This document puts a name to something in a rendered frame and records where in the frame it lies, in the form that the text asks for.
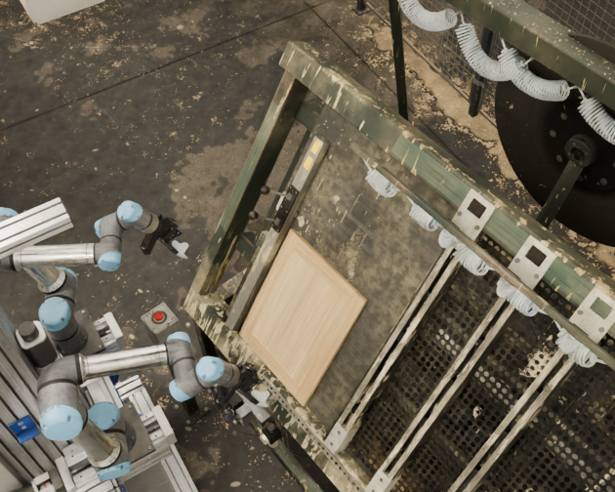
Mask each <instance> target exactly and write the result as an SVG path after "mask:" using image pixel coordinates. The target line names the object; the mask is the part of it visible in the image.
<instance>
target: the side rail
mask: <svg viewBox="0 0 615 492"><path fill-rule="evenodd" d="M308 90H309V88H308V87H306V86H305V85H304V84H303V83H302V82H300V81H299V80H298V79H297V78H295V77H294V76H293V75H292V74H291V73H289V72H288V71H287V70H285V72H284V74H283V77H282V79H281V81H280V84H279V86H278V88H277V91H276V93H275V95H274V97H273V100H272V102H271V104H270V107H269V109H268V111H267V113H266V117H265V119H264V122H263V124H262V126H261V128H260V131H259V133H258V135H257V137H256V139H255V141H254V143H253V146H252V148H251V150H250V153H249V155H248V157H247V159H246V162H245V164H244V166H243V169H242V171H241V173H240V176H239V178H238V180H237V182H236V185H235V187H234V189H233V192H232V194H231V196H230V198H229V200H228V202H227V204H226V207H225V210H224V212H223V215H222V217H221V219H220V222H219V224H218V226H217V228H216V231H215V233H214V235H213V238H212V240H211V242H210V244H209V247H208V249H207V251H206V254H205V256H204V258H203V261H202V263H201V265H200V267H199V270H198V271H197V273H196V276H195V278H194V280H193V282H192V285H191V287H192V289H193V290H194V291H195V292H196V293H197V294H198V295H200V294H204V293H210V292H215V291H217V290H218V287H219V285H220V283H221V281H222V279H223V277H224V274H225V272H226V269H227V267H228V264H229V262H230V260H231V258H232V256H233V254H234V251H235V249H236V248H235V247H234V246H235V243H236V241H237V239H238V236H239V234H240V233H242V232H244V230H245V227H246V225H247V224H248V222H249V220H250V219H249V213H250V212H251V211H254V209H255V207H256V205H257V202H258V200H259V198H260V196H261V187H262V186H263V185H266V183H267V179H268V177H269V175H270V173H271V171H272V169H273V166H274V164H275V162H276V160H277V158H278V156H279V153H280V151H281V149H282V147H283V146H284V143H285V141H286V139H287V137H288V135H289V133H290V130H291V128H292V126H293V124H294V122H295V120H296V118H295V117H294V115H295V113H296V110H297V108H298V106H299V104H300V102H301V101H304V100H305V98H306V96H307V93H308Z"/></svg>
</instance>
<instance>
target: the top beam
mask: <svg viewBox="0 0 615 492"><path fill-rule="evenodd" d="M279 64H280V65H281V66H282V67H283V68H284V69H286V70H287V71H288V72H289V73H291V74H292V75H293V76H294V77H295V78H297V79H298V80H299V81H300V82H302V83H303V84H304V85H305V86H306V87H308V88H309V89H310V90H311V91H313V92H314V93H315V94H316V95H317V96H319V97H320V98H321V99H322V100H324V101H325V102H326V103H327V104H329V105H330V106H331V107H332V108H334V109H335V110H336V111H337V112H338V113H340V114H341V115H342V116H343V117H345V118H346V120H347V121H348V122H350V123H351V124H352V125H353V126H355V127H356V128H357V129H358V130H359V131H361V132H362V133H363V134H364V135H366V136H367V137H368V138H369V139H370V140H372V141H373V142H374V143H375V144H377V145H378V146H379V147H380V148H382V149H383V150H384V151H385V152H386V153H388V154H389V155H390V156H391V157H393V158H394V159H395V160H396V161H397V162H399V163H400V164H401V165H402V166H404V167H405V168H406V169H407V170H408V171H410V172H411V173H412V174H413V175H415V176H416V177H417V178H418V179H419V180H421V181H422V182H423V183H424V184H426V185H427V186H428V187H429V188H431V189H432V190H433V191H434V192H436V193H437V194H438V195H439V196H440V197H442V198H443V199H444V200H445V201H447V202H448V203H449V204H450V205H451V206H453V207H454V208H455V209H456V210H459V208H460V206H461V205H462V203H463V201H464V200H465V198H466V196H467V195H468V193H469V192H470V190H471V189H473V190H475V191H476V192H477V193H479V194H480V195H481V196H482V197H484V198H485V199H486V200H487V201H489V202H490V203H491V204H492V205H494V206H495V207H496V209H495V211H494V212H493V214H492V215H491V217H490V219H489V220H488V222H487V223H486V225H485V226H484V228H483V229H482V231H483V232H485V233H486V234H487V235H488V236H490V237H491V238H492V239H493V240H494V241H496V242H497V243H498V244H499V245H501V246H502V247H503V248H504V249H505V250H507V251H508V252H509V253H510V254H511V255H513V256H514V257H515V256H516V254H517V253H518V251H519V250H520V248H521V247H522V246H523V244H524V243H525V241H526V240H527V238H528V237H529V236H530V235H532V236H533V237H535V238H536V239H537V240H538V241H540V242H541V243H542V244H543V245H545V246H546V247H547V248H548V249H550V250H551V251H552V252H553V253H555V254H556V255H557V257H556V258H555V260H554V261H553V263H552V265H551V266H550V267H549V269H548V270H547V271H546V273H545V274H544V275H543V277H542V278H541V279H542V280H543V281H545V282H546V283H547V284H548V285H550V286H551V287H552V288H553V289H554V290H556V292H557V293H558V294H560V295H561V296H562V297H563V298H564V299H566V300H567V301H568V302H569V303H571V304H572V305H573V306H574V307H575V308H578V307H579V306H580V305H581V303H582V302H583V301H584V300H585V299H586V298H587V296H588V295H589V294H590V292H591V291H592V290H593V288H594V287H595V286H596V287H597V288H598V289H600V290H601V291H602V292H603V293H605V294H606V295H607V296H608V297H610V298H611V299H612V300H613V301H615V281H613V280H612V279H611V278H609V277H608V276H607V275H606V274H604V273H603V272H602V271H600V270H599V269H598V268H597V267H595V266H594V265H592V264H591V263H590V262H589V261H587V260H586V259H585V258H583V257H582V256H581V255H580V254H578V253H577V252H576V251H574V250H573V249H572V248H571V247H569V246H568V245H567V244H565V243H564V242H563V241H562V240H560V239H559V238H558V237H556V236H555V235H554V234H552V233H551V232H550V231H549V230H547V229H546V228H545V227H543V226H542V225H541V224H539V223H538V222H537V221H535V220H534V219H533V218H532V217H530V216H529V215H528V214H526V213H525V212H524V211H523V210H521V209H520V208H519V207H517V206H516V205H515V204H514V203H512V202H511V201H510V200H509V199H508V198H507V197H506V196H504V195H503V194H502V193H500V192H499V191H498V190H496V189H495V188H494V187H493V186H491V185H490V184H488V183H487V182H486V181H485V180H483V179H482V178H481V177H479V176H478V175H477V174H476V173H474V172H473V171H472V170H470V169H469V168H468V167H467V166H465V165H464V164H463V163H461V162H460V161H459V160H458V159H456V158H455V157H454V156H452V155H451V154H450V153H448V152H447V151H446V150H445V149H443V148H442V147H441V146H439V145H438V144H437V143H435V142H434V141H433V140H431V139H430V138H429V137H428V136H426V135H425V134H424V133H422V132H421V131H420V130H419V129H417V128H416V127H415V126H413V125H412V124H411V123H410V122H408V121H407V120H406V119H404V118H403V117H402V116H401V115H399V114H398V113H397V112H395V111H394V110H393V109H391V108H390V107H389V106H388V105H386V104H385V103H384V102H382V101H381V100H380V99H378V98H377V97H376V96H374V95H373V94H372V93H371V92H369V91H368V90H367V89H365V88H364V87H363V86H362V85H360V84H359V83H358V82H356V81H355V80H354V79H353V78H351V77H350V76H349V75H347V74H346V73H345V72H343V71H342V70H341V69H340V68H338V67H337V66H336V65H334V64H333V63H332V62H331V61H329V60H328V59H326V58H325V57H324V56H323V55H321V54H320V53H319V52H317V51H316V50H315V49H314V48H312V47H311V46H310V45H309V44H308V43H306V42H298V41H288V43H287V45H286V47H285V50H284V52H283V54H282V57H281V59H280V61H279ZM590 309H591V310H593V311H594V312H595V313H596V314H597V315H599V316H600V317H601V318H602V319H604V320H605V319H606V318H607V316H608V315H609V314H610V313H611V311H612V310H613V309H614V308H613V307H611V306H610V305H609V304H607V303H606V302H605V301H604V300H602V299H601V298H600V297H597V298H596V300H595V301H594V302H593V304H592V305H591V306H590ZM606 333H607V334H609V335H610V336H611V337H612V338H614V339H615V322H614V324H613V325H612V326H611V327H610V329H609V330H608V331H607V332H606Z"/></svg>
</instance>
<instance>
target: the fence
mask: <svg viewBox="0 0 615 492"><path fill-rule="evenodd" d="M315 140H318V141H319V142H320V143H321V145H320V147H319V149H318V151H317V152H316V154H314V153H313V152H311V151H310V150H311V148H312V146H313V144H314V142H315ZM329 145H330V142H328V141H327V140H326V139H325V138H324V137H323V136H315V137H314V139H313V141H312V143H311V145H310V147H309V149H308V151H307V154H306V157H305V159H304V161H303V163H302V165H301V167H300V169H299V171H298V173H297V175H296V177H295V179H294V181H293V183H292V186H294V187H295V188H296V189H297V190H298V191H299V194H298V197H297V199H296V201H295V203H294V205H293V207H292V209H291V211H290V213H289V215H288V217H287V219H286V221H285V223H284V225H283V227H282V229H281V230H280V232H279V233H277V232H276V231H275V230H274V229H273V228H271V229H270V231H269V233H268V235H267V237H266V240H265V242H264V244H263V246H262V248H261V250H260V253H259V255H258V257H257V259H256V260H255V262H254V264H253V266H252V268H251V270H250V272H249V274H248V277H247V279H246V281H245V283H244V285H243V287H242V289H241V291H240V293H239V295H238V297H237V299H236V302H235V304H234V306H233V308H232V310H231V312H230V314H229V316H228V318H227V320H226V322H225V324H226V325H227V327H228V328H229V329H230V330H231V331H234V330H238V329H239V327H240V325H241V323H242V321H243V319H244V317H245V315H246V313H247V311H248V309H249V307H250V305H251V304H252V302H253V300H254V298H255V295H256V293H257V291H258V289H259V287H260V285H261V283H262V281H263V279H264V277H265V275H266V273H267V270H268V268H269V266H270V264H271V262H272V260H273V258H274V256H275V254H276V252H277V250H278V248H279V246H280V244H281V242H282V240H283V238H284V236H285V234H286V232H287V230H288V228H289V226H290V224H291V223H292V221H293V218H294V216H295V214H296V212H297V210H298V208H299V206H300V204H301V202H302V200H303V198H304V196H305V194H306V192H307V190H308V187H309V185H310V183H311V181H312V179H313V177H314V175H315V173H316V171H317V169H318V167H319V165H320V163H321V161H322V159H323V157H324V155H325V153H326V151H327V149H328V147H329ZM308 156H310V157H311V158H312V159H313V160H312V163H311V165H310V167H309V169H308V170H307V169H306V168H305V167H304V164H305V162H306V160H307V158H308Z"/></svg>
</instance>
